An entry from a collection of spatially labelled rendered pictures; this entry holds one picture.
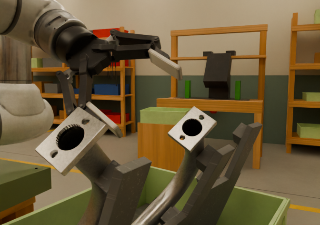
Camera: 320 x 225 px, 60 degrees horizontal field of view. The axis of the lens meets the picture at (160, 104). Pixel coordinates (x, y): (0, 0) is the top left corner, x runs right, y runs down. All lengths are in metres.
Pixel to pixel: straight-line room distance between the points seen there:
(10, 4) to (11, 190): 0.57
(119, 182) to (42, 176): 0.76
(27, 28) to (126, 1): 5.86
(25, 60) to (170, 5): 5.06
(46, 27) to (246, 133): 0.41
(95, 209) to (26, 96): 0.74
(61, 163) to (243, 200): 0.56
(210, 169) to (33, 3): 0.43
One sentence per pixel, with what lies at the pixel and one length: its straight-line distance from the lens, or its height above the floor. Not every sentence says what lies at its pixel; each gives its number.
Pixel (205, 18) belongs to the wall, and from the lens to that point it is 5.68.
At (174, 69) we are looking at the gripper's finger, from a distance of 0.45.
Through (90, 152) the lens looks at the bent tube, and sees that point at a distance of 0.27.
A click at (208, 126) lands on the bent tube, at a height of 1.17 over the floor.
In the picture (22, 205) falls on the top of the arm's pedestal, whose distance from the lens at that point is 1.04.
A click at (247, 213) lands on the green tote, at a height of 0.90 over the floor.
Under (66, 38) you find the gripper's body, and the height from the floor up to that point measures 1.30.
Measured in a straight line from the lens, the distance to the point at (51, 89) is 6.75.
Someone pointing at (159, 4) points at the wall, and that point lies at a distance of 6.06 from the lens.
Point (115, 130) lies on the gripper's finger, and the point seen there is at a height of 1.16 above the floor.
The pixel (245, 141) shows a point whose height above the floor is 1.11.
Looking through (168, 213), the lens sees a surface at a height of 1.02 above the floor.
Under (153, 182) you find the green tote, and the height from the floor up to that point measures 0.92.
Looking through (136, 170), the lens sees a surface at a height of 1.14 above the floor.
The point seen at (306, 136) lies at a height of 0.29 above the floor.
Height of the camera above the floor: 1.23
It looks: 6 degrees down
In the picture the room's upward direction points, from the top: straight up
